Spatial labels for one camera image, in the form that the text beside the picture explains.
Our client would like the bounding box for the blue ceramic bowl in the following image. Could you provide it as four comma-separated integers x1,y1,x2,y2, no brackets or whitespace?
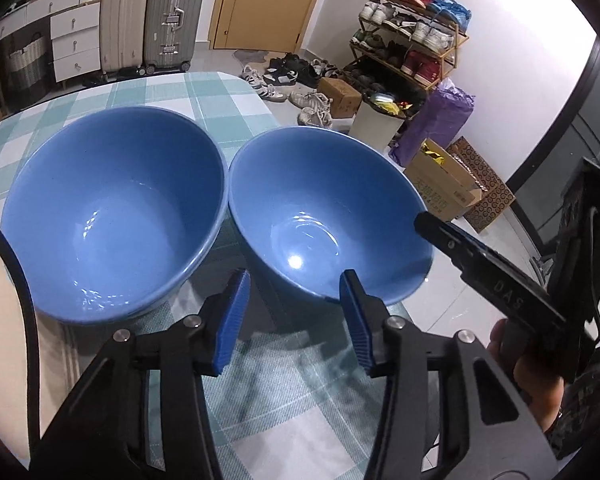
1,106,227,325
228,126,434,304

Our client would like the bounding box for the wooden shoe rack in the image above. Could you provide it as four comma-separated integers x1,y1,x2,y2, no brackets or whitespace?
349,0,470,93

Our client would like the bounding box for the beige hard-shell suitcase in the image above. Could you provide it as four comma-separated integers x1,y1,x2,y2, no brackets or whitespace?
99,0,147,75

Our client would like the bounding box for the teal checked tablecloth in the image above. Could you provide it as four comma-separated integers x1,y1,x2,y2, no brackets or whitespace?
0,72,385,479

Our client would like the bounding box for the purple plastic bag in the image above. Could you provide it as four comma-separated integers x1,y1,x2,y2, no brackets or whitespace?
389,78,475,168

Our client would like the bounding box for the woven laundry basket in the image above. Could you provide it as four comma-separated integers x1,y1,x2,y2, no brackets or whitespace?
6,32,50,110

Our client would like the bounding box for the wooden door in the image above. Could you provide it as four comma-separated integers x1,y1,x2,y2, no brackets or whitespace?
208,0,317,53

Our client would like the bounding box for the white trash bin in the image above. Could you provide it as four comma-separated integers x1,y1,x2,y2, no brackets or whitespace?
349,92,406,153

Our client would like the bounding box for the small brown cardboard box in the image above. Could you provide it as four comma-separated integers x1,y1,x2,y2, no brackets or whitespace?
317,78,362,119

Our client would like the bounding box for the patterned brown flat box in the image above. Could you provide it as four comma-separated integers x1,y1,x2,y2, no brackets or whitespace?
450,136,515,233

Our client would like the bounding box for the right hand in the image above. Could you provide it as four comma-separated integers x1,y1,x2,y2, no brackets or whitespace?
486,317,566,434

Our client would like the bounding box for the open cardboard box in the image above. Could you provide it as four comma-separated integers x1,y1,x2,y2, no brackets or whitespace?
404,139,483,221

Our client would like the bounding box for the white drawer desk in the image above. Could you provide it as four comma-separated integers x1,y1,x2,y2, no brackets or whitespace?
0,0,100,82

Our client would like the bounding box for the grey aluminium suitcase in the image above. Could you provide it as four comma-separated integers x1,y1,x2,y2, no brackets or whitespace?
144,0,202,75

